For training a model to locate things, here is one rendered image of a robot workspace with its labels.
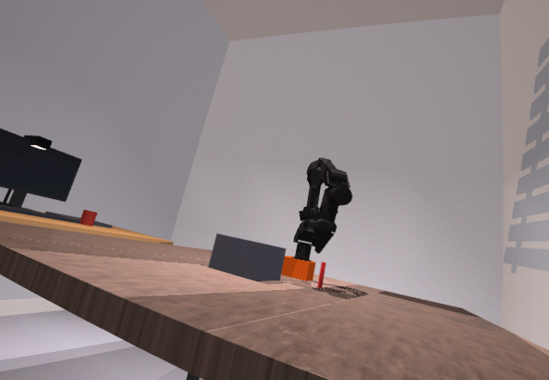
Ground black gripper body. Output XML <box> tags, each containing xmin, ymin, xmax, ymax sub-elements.
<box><xmin>313</xmin><ymin>203</ymin><xmax>338</xmax><ymax>233</ymax></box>

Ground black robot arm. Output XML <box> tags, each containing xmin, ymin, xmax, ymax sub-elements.
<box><xmin>292</xmin><ymin>158</ymin><xmax>353</xmax><ymax>261</ymax></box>

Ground red peg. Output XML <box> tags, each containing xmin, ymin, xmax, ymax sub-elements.
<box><xmin>318</xmin><ymin>262</ymin><xmax>326</xmax><ymax>288</ymax></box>

